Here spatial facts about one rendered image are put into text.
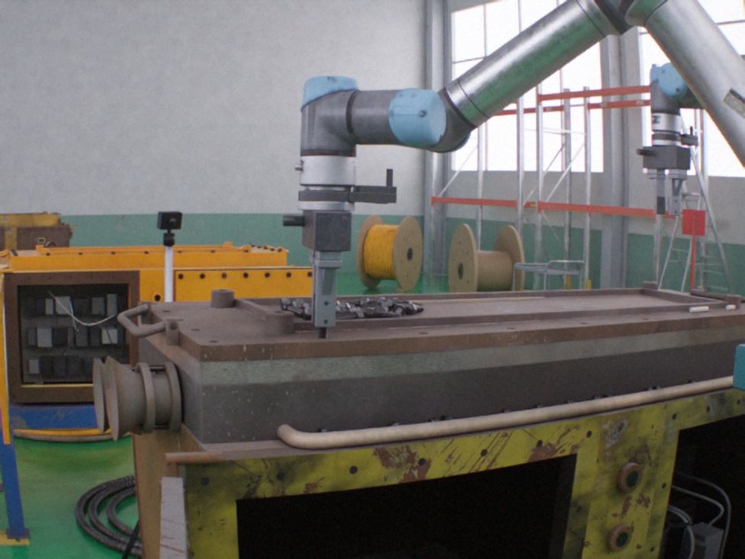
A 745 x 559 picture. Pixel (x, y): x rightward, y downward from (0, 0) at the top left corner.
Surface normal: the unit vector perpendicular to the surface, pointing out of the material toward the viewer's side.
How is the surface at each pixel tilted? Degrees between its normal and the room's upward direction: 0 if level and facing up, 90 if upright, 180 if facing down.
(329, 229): 90
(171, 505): 0
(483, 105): 126
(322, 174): 90
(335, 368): 90
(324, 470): 90
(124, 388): 68
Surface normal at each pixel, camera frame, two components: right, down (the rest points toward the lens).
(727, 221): -0.90, 0.02
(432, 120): 0.88, 0.07
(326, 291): 0.14, 0.58
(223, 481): 0.42, 0.10
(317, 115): -0.47, 0.07
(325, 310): 0.17, 0.10
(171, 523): 0.03, -0.99
